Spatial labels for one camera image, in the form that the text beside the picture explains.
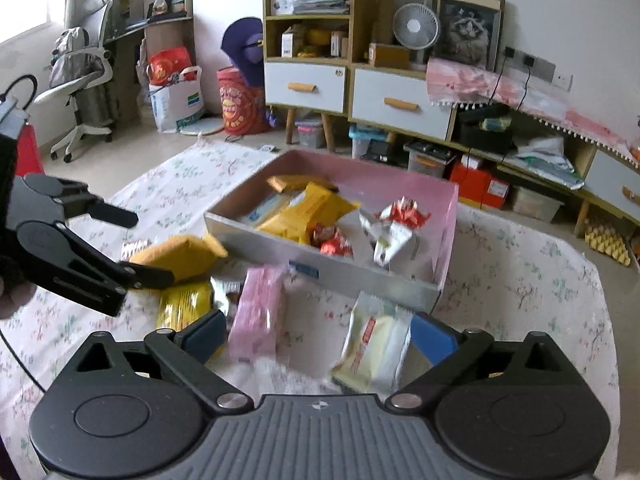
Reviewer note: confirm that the black basket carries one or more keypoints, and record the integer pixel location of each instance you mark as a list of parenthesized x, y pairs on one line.
[(475, 135)]

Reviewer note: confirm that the pink snack packet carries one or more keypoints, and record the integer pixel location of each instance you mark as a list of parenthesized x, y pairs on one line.
[(257, 310)]

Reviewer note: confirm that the white nut snack packet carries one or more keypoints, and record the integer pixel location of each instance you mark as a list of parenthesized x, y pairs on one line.
[(395, 245)]

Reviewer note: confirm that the cream pastry snack packet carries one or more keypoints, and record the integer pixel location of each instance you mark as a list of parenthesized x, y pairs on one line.
[(372, 345)]

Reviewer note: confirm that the blue storage bin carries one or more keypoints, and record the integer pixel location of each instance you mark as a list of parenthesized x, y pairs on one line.
[(365, 142)]

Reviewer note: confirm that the purple plush toy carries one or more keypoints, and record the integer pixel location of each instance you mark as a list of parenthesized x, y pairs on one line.
[(240, 35)]

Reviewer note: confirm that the red white candy packet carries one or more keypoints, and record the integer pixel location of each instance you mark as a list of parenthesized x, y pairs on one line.
[(405, 215)]

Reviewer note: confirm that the grey backpack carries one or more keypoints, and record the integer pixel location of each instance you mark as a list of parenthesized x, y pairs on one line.
[(75, 60)]

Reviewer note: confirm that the orange brown snack packet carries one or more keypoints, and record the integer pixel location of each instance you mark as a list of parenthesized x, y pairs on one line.
[(295, 182)]

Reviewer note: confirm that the tall wooden shelf cabinet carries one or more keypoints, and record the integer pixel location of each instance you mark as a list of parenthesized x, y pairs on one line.
[(274, 40)]

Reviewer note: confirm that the white office chair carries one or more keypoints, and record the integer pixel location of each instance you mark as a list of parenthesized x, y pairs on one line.
[(65, 91)]

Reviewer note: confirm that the wooden bookshelf desk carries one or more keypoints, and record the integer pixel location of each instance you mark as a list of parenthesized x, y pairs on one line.
[(165, 35)]

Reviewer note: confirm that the large yellow snack packet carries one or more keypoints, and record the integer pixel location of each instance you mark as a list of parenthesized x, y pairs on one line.
[(185, 257)]

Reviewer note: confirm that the person's left hand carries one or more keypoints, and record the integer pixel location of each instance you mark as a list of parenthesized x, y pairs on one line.
[(12, 302)]

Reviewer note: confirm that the red cardboard box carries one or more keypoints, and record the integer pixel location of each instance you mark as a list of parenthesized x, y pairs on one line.
[(475, 185)]

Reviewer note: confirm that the grey wall socket strip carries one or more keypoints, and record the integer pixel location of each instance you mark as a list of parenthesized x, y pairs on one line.
[(545, 67)]

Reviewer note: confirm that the floral tablecloth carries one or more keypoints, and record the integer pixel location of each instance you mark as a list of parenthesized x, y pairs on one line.
[(525, 285)]

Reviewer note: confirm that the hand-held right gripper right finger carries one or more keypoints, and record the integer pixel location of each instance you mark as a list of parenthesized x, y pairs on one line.
[(432, 335)]

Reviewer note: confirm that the small clear storage bin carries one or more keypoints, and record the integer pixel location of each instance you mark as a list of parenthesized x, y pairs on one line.
[(310, 135)]

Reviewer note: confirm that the long wooden media stand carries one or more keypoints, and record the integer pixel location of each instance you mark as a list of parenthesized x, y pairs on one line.
[(582, 217)]

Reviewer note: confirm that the white wall socket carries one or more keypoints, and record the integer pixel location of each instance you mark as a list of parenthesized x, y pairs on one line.
[(564, 82)]

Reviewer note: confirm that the red patterned bag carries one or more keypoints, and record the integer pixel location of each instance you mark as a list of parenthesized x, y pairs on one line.
[(240, 105)]

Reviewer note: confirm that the brown cardboard box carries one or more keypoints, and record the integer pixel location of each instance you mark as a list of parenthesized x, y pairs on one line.
[(390, 55)]

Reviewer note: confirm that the pile of plastic bags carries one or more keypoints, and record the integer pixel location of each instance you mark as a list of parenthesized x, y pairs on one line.
[(545, 160)]

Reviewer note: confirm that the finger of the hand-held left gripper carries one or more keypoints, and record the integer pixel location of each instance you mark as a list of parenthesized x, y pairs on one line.
[(75, 265), (65, 200)]

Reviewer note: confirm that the red gift bag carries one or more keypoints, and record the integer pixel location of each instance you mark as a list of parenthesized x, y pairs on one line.
[(167, 65)]

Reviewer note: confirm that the white shopping bag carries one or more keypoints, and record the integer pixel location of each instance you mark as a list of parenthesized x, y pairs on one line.
[(170, 105)]

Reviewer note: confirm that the small red white packet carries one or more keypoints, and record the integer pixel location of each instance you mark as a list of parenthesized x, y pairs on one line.
[(135, 249)]

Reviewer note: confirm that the pink floral cloth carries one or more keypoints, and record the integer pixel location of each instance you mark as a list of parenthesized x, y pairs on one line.
[(465, 82)]

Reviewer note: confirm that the white drawer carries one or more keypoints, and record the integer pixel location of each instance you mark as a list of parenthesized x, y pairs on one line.
[(610, 180), (320, 75), (425, 120)]

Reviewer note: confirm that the framed cat picture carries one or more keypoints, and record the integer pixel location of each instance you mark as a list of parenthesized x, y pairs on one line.
[(467, 27)]

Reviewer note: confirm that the pink silver cardboard box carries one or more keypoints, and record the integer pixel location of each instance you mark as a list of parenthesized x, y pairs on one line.
[(360, 280)]

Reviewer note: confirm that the low wooden drawer cabinet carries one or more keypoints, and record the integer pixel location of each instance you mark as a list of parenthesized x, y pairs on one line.
[(454, 127)]

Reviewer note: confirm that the white round pad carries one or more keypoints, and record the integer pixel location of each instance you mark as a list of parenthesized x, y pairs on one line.
[(200, 127)]

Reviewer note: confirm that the small orange white box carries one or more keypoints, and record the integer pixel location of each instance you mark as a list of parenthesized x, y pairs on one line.
[(339, 45)]

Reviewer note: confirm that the black lidded storage bin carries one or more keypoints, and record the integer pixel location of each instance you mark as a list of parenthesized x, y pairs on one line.
[(430, 160)]

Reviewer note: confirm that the yellow shelf packages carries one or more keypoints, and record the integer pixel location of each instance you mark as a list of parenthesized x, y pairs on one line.
[(315, 40)]

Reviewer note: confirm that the white desk fan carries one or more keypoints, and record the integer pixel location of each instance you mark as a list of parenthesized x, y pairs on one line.
[(415, 25)]

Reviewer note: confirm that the yellow egg tray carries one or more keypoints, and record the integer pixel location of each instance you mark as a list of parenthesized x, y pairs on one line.
[(607, 242)]

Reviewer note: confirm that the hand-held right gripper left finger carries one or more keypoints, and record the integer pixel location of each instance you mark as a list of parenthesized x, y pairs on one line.
[(205, 332)]

